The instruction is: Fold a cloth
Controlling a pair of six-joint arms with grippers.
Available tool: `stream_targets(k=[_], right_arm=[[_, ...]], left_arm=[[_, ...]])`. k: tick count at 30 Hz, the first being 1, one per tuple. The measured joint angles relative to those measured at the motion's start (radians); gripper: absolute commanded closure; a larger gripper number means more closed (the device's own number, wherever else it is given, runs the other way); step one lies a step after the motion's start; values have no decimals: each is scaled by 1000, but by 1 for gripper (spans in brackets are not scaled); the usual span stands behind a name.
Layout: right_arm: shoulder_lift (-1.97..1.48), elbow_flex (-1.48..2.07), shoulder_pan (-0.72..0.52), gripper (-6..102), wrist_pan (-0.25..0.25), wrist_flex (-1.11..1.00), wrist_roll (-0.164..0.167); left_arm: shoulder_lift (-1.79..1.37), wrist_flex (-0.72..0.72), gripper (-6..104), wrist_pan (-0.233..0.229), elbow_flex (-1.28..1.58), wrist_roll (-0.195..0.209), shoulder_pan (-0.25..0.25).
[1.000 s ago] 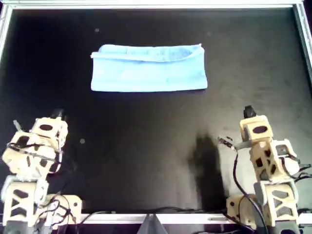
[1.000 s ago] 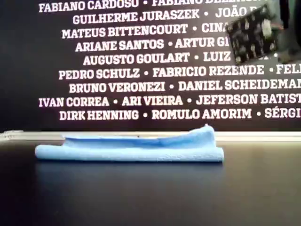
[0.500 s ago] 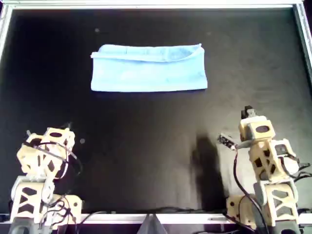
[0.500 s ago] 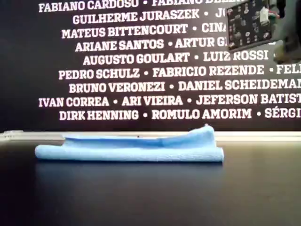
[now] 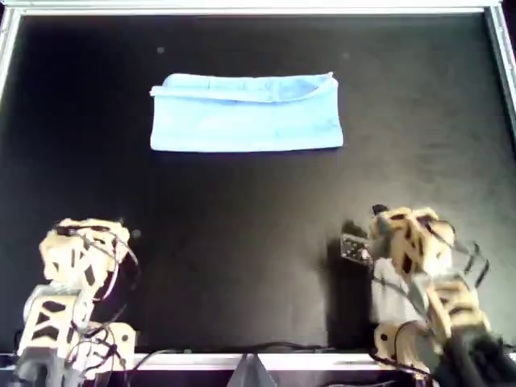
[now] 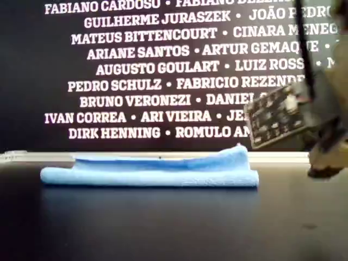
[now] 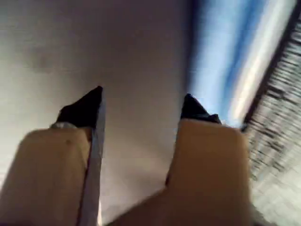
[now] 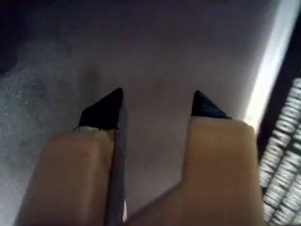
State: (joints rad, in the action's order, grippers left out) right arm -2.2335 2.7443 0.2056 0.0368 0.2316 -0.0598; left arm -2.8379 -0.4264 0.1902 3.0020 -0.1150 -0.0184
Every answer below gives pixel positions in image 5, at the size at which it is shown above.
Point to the grey triangular camera mount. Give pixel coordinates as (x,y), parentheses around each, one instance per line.
(252,375)

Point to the light blue microfibre cloth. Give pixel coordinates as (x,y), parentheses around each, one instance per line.
(242,121)

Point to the beige right robot arm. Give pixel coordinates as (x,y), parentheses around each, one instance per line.
(455,306)

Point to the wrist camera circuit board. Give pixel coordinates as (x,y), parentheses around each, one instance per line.
(354,248)

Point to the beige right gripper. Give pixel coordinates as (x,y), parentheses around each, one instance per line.
(397,234)

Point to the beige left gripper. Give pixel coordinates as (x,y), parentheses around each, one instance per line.
(106,244)

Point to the beige left robot arm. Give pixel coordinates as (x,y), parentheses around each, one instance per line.
(48,318)

